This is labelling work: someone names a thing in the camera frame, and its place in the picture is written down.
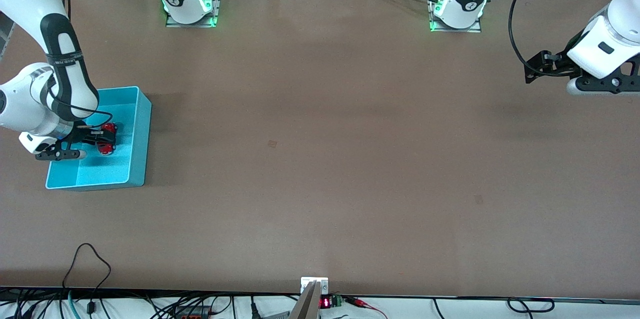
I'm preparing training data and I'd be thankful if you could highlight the thin black looped cable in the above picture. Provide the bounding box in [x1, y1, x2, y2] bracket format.
[62, 242, 112, 316]

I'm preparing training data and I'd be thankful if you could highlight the black orange power strip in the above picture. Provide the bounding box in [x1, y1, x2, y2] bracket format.
[172, 305, 213, 319]

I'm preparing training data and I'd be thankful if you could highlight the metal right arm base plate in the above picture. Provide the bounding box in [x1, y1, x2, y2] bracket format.
[165, 0, 224, 28]

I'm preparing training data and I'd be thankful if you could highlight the red clip lead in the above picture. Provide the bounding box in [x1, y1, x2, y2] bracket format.
[344, 297, 388, 319]

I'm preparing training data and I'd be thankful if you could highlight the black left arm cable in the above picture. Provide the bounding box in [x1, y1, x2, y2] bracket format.
[508, 0, 549, 78]

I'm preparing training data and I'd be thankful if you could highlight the aluminium camera mount bar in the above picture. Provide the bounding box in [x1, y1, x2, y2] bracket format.
[288, 280, 321, 319]

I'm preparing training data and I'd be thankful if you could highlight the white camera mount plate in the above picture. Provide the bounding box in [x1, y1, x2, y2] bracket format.
[300, 277, 329, 295]

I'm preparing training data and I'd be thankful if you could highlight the blue plastic box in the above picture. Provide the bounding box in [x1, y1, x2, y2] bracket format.
[45, 86, 153, 191]

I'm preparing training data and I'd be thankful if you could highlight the black coiled cable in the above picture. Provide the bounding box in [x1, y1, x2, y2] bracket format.
[506, 297, 556, 314]

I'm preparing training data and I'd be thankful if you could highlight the red beetle toy car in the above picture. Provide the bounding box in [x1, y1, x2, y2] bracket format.
[96, 122, 119, 156]

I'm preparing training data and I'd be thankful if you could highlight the teal cable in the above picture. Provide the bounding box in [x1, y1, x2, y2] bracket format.
[67, 290, 82, 319]

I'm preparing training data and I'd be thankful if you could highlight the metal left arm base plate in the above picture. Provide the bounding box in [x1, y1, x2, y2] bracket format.
[428, 0, 483, 34]

